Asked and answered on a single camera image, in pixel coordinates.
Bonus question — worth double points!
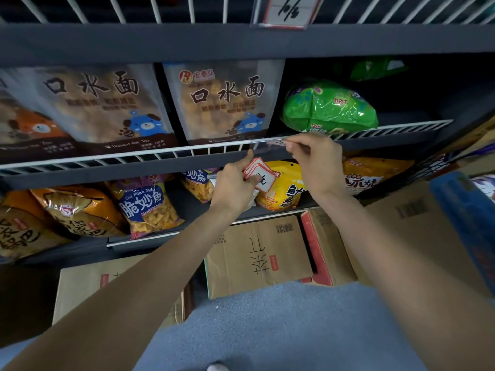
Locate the person's right hand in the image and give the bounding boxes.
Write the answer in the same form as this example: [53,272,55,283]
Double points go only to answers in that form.
[284,133,350,204]

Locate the person's left hand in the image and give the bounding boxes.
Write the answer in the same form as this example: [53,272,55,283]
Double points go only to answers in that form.
[210,149,263,216]

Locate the stack of red-bordered price tags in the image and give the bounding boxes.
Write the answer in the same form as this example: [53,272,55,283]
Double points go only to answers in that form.
[242,157,277,194]

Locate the dark grey metal shelf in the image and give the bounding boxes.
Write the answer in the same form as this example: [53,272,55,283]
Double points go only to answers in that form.
[0,0,495,267]

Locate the person's right forearm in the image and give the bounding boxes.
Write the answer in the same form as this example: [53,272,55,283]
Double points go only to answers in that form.
[315,189,495,371]

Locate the person's left forearm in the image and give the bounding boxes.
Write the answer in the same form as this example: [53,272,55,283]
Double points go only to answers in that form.
[2,204,242,371]

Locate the clear plastic label holder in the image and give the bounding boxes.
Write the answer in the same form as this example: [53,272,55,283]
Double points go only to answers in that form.
[250,137,296,156]
[250,0,326,31]

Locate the blue orange snack bag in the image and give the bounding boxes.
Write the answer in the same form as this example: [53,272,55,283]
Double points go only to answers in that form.
[180,168,220,204]
[106,176,185,240]

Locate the orange white-print snack bag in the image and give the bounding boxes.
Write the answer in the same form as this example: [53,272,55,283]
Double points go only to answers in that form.
[343,157,415,196]

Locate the green snack bag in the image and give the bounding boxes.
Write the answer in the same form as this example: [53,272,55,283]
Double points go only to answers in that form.
[350,57,409,82]
[280,78,380,135]

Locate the brown green-edged cardboard box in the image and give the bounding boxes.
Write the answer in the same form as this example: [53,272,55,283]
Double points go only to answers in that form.
[204,215,314,300]

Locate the brown red-edged cardboard box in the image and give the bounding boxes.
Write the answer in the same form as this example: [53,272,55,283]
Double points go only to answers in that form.
[301,207,358,287]

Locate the tan cardboard pieces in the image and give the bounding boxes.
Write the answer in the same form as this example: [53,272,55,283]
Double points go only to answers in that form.
[406,115,495,178]

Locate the brown gold snack bag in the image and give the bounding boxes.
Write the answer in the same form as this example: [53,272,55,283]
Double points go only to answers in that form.
[30,186,129,238]
[0,191,72,260]

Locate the black wire rack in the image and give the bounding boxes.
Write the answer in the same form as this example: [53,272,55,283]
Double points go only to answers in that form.
[409,150,455,184]

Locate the white wire shelf fence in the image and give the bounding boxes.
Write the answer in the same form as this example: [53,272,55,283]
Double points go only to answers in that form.
[0,0,495,26]
[0,119,454,178]

